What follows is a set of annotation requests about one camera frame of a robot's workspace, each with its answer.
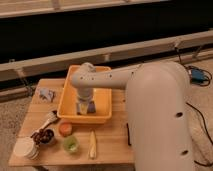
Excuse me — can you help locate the blue sponge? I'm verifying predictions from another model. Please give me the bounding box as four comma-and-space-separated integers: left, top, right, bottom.
76, 101, 98, 115

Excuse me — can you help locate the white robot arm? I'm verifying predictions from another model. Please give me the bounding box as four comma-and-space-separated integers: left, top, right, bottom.
71, 62, 195, 171

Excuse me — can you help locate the orange cup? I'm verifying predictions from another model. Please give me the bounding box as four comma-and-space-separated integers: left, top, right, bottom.
59, 122, 72, 137

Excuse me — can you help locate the blue power box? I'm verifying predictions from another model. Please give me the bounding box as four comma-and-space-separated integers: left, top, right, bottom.
190, 69, 205, 83

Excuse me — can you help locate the yellow plastic tray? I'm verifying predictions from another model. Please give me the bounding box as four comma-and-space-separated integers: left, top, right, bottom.
57, 65, 112, 124

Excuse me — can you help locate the green cup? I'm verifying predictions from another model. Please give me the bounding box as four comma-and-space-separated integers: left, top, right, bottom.
63, 135, 79, 154

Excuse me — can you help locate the metal window rail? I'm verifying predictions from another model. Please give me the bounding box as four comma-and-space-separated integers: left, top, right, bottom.
0, 30, 213, 81

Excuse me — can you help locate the black cable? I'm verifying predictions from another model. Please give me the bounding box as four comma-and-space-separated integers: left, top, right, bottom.
185, 65, 213, 167

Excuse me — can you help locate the crumpled blue cloth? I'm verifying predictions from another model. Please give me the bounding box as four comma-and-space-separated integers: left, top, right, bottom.
39, 88, 55, 102

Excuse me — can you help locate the wooden table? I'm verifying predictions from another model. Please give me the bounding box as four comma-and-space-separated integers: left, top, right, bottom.
9, 79, 133, 166

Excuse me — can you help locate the dark bowl of food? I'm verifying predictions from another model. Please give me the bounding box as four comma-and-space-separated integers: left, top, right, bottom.
31, 129, 54, 145

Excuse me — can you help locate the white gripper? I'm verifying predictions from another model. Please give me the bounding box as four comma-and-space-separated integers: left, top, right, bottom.
77, 88, 93, 115

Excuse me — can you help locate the dish brush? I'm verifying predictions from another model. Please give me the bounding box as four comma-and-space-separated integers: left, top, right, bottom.
31, 110, 58, 137

